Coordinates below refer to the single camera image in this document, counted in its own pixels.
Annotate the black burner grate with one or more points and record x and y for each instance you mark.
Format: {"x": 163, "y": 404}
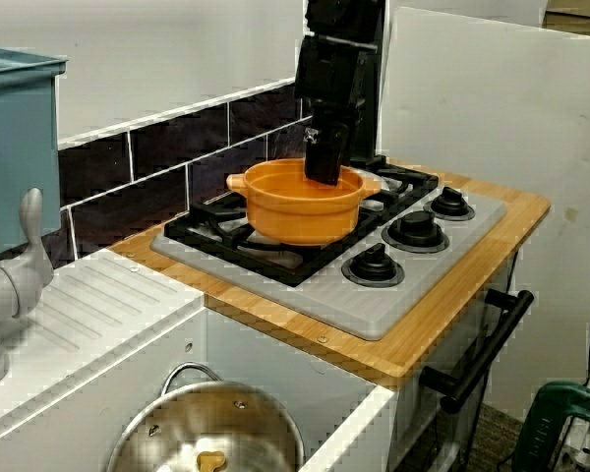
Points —
{"x": 201, "y": 212}
{"x": 418, "y": 179}

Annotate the orange plastic toy pot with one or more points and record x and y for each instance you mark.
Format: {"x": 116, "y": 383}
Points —
{"x": 300, "y": 216}

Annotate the white toy sink unit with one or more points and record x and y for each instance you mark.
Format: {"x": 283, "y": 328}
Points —
{"x": 103, "y": 305}

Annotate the stainless steel pot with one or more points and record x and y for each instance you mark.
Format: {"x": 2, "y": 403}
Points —
{"x": 187, "y": 418}

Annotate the dark tile backsplash panel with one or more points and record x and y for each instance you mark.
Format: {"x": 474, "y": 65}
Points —
{"x": 157, "y": 147}

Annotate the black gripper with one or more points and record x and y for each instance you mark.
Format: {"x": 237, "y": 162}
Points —
{"x": 332, "y": 74}

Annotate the teal blue box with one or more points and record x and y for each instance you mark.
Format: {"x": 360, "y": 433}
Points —
{"x": 19, "y": 147}

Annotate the grey toy stove plate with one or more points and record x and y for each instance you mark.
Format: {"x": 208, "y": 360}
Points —
{"x": 354, "y": 305}

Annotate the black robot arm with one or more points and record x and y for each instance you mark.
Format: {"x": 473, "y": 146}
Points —
{"x": 341, "y": 19}

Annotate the grey toy faucet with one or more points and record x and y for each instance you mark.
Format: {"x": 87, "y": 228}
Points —
{"x": 10, "y": 295}

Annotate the black stove knob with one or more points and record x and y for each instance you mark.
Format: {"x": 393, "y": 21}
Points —
{"x": 373, "y": 268}
{"x": 450, "y": 204}
{"x": 415, "y": 231}

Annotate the green clamp tool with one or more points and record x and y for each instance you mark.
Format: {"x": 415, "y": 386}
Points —
{"x": 546, "y": 423}

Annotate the yellow plastic toy piece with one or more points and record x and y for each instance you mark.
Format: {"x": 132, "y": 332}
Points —
{"x": 210, "y": 460}

